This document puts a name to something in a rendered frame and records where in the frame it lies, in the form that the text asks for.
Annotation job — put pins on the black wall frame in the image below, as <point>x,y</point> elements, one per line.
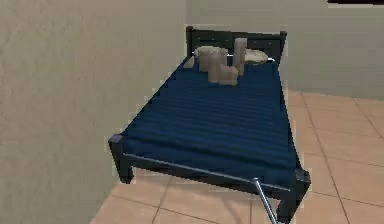
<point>356,1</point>

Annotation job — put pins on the black bed with blue mattress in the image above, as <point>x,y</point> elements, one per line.
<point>206,126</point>

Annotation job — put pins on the beige blocky soft toy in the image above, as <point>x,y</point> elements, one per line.
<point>227,75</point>

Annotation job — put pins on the beige pillow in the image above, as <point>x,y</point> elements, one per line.
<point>204,50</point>
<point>257,56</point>

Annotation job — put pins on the small beige block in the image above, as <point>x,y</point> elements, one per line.
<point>188,62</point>

